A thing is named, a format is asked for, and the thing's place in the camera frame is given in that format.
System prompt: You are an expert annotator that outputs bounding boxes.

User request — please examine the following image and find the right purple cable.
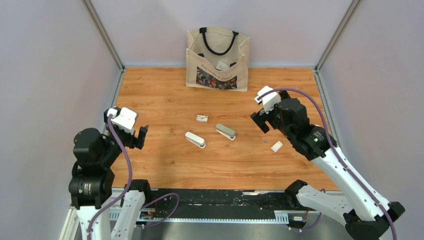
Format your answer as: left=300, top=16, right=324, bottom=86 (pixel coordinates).
left=258, top=87, right=398, bottom=240

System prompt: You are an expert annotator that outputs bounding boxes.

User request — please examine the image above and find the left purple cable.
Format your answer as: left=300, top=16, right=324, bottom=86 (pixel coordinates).
left=86, top=114, right=181, bottom=240

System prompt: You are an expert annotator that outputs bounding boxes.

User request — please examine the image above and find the staples tray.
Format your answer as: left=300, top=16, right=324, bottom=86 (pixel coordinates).
left=270, top=140, right=284, bottom=153

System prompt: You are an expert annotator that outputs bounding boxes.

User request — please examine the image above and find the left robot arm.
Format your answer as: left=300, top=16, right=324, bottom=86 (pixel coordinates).
left=68, top=106, right=153, bottom=240

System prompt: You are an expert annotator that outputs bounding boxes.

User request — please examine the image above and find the white stapler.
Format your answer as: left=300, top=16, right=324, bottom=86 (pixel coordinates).
left=184, top=131, right=206, bottom=149

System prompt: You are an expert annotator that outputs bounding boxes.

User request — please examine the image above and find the white staples box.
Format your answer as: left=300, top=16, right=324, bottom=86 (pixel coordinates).
left=196, top=114, right=209, bottom=123

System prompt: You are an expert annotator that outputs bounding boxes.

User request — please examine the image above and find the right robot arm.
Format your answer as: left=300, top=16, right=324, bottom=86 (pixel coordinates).
left=250, top=86, right=405, bottom=240

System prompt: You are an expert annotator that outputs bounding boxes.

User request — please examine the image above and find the grey stapler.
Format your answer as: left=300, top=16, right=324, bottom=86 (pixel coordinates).
left=215, top=123, right=236, bottom=141

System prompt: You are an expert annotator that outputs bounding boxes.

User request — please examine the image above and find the beige canvas tote bag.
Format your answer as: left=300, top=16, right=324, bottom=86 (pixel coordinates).
left=185, top=27, right=251, bottom=92

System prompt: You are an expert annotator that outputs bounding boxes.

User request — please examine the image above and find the aluminium frame rail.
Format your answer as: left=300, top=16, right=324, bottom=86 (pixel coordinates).
left=57, top=187, right=382, bottom=240

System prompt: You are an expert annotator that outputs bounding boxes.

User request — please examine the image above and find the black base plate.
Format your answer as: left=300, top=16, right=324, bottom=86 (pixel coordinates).
left=145, top=188, right=308, bottom=220

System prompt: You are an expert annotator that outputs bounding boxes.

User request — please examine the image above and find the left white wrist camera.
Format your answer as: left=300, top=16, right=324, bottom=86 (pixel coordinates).
left=105, top=107, right=139, bottom=135

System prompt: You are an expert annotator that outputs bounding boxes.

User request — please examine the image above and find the purple cable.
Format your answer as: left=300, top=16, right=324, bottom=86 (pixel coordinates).
left=86, top=114, right=181, bottom=240
left=258, top=87, right=398, bottom=240

